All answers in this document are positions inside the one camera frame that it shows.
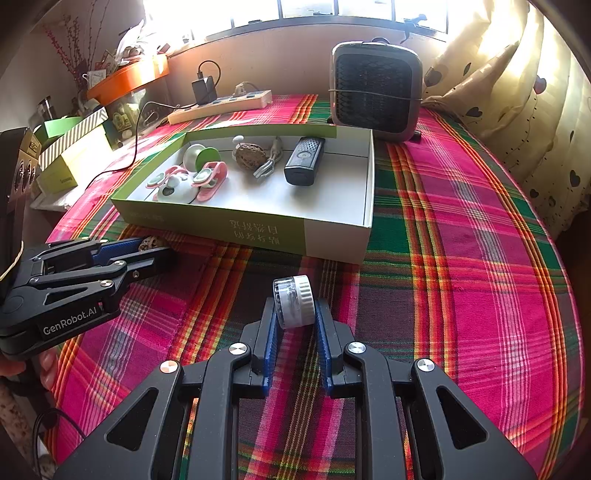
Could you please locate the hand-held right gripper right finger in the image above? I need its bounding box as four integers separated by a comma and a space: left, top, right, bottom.
314, 298, 539, 480

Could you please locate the white stand with green base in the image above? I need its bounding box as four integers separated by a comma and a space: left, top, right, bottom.
184, 143, 221, 172

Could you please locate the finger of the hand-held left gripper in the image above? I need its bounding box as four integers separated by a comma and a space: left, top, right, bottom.
28, 237, 144, 273
30, 247, 177, 308

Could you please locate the yellow cardboard box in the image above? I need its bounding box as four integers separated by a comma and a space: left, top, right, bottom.
36, 126, 114, 195

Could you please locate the plaid pink green tablecloth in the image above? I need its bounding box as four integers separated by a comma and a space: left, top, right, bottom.
46, 95, 580, 480

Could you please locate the white round dome gadget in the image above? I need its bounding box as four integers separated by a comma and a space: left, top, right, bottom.
154, 170, 197, 204

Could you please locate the black power cable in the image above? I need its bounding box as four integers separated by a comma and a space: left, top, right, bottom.
81, 100, 181, 185

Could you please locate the small white jar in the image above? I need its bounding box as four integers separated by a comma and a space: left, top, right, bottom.
272, 274, 317, 329

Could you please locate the orange tray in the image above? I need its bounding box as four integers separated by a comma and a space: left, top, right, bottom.
87, 54, 169, 103

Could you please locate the person's left hand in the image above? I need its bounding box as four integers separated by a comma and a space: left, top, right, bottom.
0, 351, 60, 392

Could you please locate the clear plastic storage box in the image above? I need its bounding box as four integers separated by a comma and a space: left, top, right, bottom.
104, 90, 153, 148

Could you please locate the green white cardboard box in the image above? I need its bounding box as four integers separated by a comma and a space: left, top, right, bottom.
111, 124, 375, 265

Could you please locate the cream heart print curtain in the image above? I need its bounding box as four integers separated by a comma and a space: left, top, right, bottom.
422, 0, 591, 241

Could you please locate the black rectangular device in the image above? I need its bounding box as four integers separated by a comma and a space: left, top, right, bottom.
283, 137, 326, 186

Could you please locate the window with metal bars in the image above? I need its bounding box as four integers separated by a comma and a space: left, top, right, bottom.
143, 0, 451, 42

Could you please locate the black charger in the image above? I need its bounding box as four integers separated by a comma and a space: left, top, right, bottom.
191, 78, 218, 106

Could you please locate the beige power strip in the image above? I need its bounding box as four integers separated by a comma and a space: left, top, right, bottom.
167, 90, 273, 125

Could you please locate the pile of packets and bags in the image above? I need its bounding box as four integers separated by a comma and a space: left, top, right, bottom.
85, 18, 195, 86

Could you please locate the white cable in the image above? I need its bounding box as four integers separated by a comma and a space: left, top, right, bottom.
252, 136, 284, 180

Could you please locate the black charger cable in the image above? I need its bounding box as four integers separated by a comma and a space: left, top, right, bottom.
196, 60, 221, 90

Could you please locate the red twig decoration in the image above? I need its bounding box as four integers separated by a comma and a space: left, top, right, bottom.
44, 4, 107, 88

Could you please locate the pink plastic clip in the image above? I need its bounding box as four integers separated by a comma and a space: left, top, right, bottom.
147, 166, 185, 190
191, 162, 229, 204

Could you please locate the thin black cable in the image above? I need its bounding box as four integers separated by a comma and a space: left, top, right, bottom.
32, 410, 88, 467

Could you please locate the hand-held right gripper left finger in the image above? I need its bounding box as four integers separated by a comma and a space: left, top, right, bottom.
53, 298, 278, 480

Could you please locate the grey space heater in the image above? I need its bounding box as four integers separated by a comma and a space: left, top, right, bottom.
329, 39, 424, 143

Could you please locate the striped cardboard box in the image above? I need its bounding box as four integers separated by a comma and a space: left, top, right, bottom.
39, 108, 109, 169

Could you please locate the black window handle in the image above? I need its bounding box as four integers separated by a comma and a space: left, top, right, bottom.
401, 14, 429, 43

